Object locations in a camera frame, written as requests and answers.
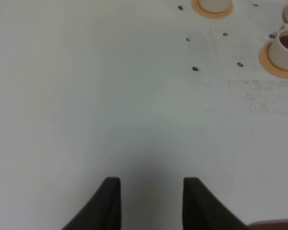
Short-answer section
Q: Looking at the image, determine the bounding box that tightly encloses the near orange coaster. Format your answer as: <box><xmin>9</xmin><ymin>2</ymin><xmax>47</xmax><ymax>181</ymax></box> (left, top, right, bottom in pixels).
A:
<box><xmin>259</xmin><ymin>43</ymin><xmax>288</xmax><ymax>79</ymax></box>

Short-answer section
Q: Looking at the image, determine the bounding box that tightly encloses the orange coaster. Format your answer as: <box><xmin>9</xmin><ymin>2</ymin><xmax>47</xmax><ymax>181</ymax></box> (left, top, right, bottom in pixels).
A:
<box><xmin>259</xmin><ymin>43</ymin><xmax>288</xmax><ymax>79</ymax></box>
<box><xmin>192</xmin><ymin>0</ymin><xmax>233</xmax><ymax>19</ymax></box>

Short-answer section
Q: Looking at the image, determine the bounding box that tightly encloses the far orange coaster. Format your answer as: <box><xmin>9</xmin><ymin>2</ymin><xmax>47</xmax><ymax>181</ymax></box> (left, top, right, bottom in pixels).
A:
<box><xmin>192</xmin><ymin>0</ymin><xmax>233</xmax><ymax>19</ymax></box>

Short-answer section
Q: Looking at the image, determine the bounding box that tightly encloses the white teacup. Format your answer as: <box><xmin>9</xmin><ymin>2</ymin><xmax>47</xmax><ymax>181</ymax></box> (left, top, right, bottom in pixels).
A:
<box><xmin>268</xmin><ymin>23</ymin><xmax>288</xmax><ymax>71</ymax></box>
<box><xmin>198</xmin><ymin>0</ymin><xmax>231</xmax><ymax>13</ymax></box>

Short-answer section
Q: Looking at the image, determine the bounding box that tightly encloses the near white teacup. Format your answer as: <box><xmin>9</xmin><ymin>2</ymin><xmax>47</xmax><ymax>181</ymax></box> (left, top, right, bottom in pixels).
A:
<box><xmin>268</xmin><ymin>23</ymin><xmax>288</xmax><ymax>71</ymax></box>

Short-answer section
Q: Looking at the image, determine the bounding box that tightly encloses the far white teacup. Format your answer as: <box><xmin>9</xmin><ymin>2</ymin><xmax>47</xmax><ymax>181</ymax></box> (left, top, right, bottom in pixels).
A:
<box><xmin>198</xmin><ymin>0</ymin><xmax>231</xmax><ymax>13</ymax></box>

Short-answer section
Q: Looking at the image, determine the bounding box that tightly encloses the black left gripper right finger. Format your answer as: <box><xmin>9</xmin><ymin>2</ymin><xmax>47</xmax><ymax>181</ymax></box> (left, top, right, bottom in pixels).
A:
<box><xmin>182</xmin><ymin>177</ymin><xmax>248</xmax><ymax>230</ymax></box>

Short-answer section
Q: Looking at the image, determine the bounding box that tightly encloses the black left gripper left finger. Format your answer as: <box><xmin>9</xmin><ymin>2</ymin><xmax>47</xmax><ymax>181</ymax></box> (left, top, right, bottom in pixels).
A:
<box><xmin>64</xmin><ymin>177</ymin><xmax>121</xmax><ymax>230</ymax></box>

